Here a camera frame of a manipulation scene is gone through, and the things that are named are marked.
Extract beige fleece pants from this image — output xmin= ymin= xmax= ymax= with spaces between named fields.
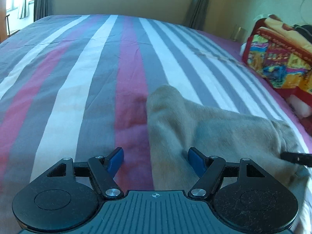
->
xmin=145 ymin=84 xmax=312 ymax=234

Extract pale pink pillow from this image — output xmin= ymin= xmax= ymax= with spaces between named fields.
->
xmin=287 ymin=95 xmax=311 ymax=118

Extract striped bed sheet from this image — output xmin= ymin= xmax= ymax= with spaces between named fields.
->
xmin=1 ymin=15 xmax=311 ymax=233

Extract colourful patterned blanket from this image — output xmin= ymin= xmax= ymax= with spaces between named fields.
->
xmin=242 ymin=15 xmax=311 ymax=106

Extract dark grey curtain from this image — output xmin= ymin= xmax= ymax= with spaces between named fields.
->
xmin=184 ymin=0 xmax=209 ymax=30

